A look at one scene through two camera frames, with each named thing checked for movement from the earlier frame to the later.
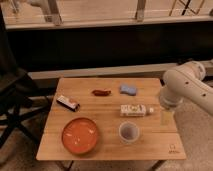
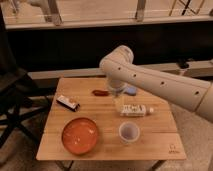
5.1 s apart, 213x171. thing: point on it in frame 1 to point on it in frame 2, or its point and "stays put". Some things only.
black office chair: (20, 95) stays put
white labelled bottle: (136, 110) stays put
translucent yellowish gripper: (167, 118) to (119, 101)
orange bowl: (79, 135) stays put
